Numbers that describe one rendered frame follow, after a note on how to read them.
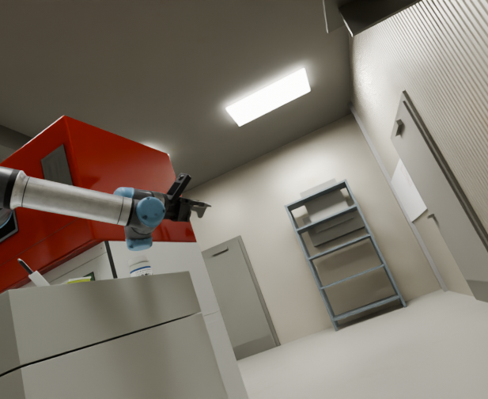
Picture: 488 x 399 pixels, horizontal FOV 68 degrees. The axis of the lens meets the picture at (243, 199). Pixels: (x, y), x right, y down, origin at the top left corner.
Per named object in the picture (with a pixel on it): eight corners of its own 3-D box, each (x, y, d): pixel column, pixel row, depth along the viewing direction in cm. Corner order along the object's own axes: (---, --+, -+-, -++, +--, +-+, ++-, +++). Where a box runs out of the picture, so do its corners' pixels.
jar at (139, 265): (144, 287, 126) (137, 261, 129) (159, 280, 124) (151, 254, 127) (129, 290, 120) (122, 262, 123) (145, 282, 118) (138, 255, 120)
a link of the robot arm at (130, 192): (111, 217, 108) (108, 191, 111) (142, 219, 117) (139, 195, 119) (126, 207, 104) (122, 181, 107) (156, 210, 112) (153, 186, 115)
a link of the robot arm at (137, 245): (131, 242, 99) (126, 206, 103) (124, 253, 108) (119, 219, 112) (160, 240, 103) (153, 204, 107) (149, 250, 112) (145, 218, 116)
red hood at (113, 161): (100, 290, 236) (80, 207, 253) (198, 242, 208) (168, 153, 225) (-27, 307, 169) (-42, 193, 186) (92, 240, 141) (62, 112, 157)
